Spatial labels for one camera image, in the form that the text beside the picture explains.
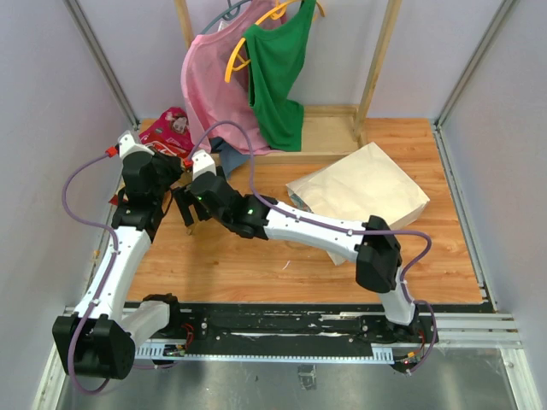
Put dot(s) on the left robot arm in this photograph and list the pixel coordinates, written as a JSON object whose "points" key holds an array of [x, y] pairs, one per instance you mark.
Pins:
{"points": [[97, 340]]}

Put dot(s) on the grey cable duct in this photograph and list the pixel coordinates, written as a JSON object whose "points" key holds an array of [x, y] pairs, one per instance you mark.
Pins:
{"points": [[268, 349]]}

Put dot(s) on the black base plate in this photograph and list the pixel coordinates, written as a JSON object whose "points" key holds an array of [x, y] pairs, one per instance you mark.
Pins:
{"points": [[364, 323]]}

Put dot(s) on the wooden clothes rack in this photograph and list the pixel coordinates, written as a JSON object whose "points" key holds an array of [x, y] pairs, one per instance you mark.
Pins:
{"points": [[347, 41]]}

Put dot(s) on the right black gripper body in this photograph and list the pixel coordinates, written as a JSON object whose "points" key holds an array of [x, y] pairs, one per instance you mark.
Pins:
{"points": [[187, 199]]}

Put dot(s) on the green tank top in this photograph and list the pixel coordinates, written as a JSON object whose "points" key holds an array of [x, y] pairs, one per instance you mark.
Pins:
{"points": [[276, 59]]}

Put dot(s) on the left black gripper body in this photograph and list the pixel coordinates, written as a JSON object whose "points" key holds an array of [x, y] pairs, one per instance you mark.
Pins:
{"points": [[167, 172]]}

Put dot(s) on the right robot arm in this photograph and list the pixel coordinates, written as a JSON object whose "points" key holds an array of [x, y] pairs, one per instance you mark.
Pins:
{"points": [[371, 245]]}

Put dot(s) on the blue cloth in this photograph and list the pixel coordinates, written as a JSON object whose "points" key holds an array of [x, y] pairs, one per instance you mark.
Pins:
{"points": [[230, 158]]}

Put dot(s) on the pink REAL snack bag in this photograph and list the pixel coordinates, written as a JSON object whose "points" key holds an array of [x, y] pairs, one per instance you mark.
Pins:
{"points": [[169, 134]]}

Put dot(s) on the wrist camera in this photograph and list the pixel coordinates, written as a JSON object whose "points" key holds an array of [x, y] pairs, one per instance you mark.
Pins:
{"points": [[199, 163], [128, 143]]}

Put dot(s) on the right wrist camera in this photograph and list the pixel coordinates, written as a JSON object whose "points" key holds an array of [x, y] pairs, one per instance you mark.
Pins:
{"points": [[199, 163]]}

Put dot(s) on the pink mesh shirt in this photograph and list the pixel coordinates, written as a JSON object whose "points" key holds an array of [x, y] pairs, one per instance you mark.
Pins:
{"points": [[209, 98]]}

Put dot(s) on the grey-blue clothes hanger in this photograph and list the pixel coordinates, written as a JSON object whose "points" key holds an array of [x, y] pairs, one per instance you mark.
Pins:
{"points": [[231, 11]]}

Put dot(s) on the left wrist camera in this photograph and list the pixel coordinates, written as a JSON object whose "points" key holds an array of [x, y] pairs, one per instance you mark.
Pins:
{"points": [[128, 143]]}

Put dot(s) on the beige paper bag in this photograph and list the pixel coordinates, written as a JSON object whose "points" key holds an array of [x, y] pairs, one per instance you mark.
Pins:
{"points": [[365, 183]]}

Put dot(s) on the teal chips snack bag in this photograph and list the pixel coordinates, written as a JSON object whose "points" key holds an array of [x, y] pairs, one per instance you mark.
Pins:
{"points": [[299, 203]]}

